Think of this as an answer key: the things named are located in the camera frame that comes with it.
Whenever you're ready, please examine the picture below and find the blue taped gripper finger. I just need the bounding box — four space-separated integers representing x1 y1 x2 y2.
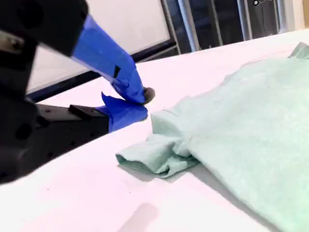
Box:
31 91 149 168
0 0 156 105

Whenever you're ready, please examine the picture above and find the pale green T-shirt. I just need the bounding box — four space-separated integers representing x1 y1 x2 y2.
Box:
115 41 309 232

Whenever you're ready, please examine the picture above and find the metal framed glass partition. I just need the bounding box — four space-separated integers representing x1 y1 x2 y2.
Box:
160 0 293 53

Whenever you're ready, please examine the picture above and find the white panel dark frame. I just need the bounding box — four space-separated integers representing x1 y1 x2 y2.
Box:
26 0 182 102

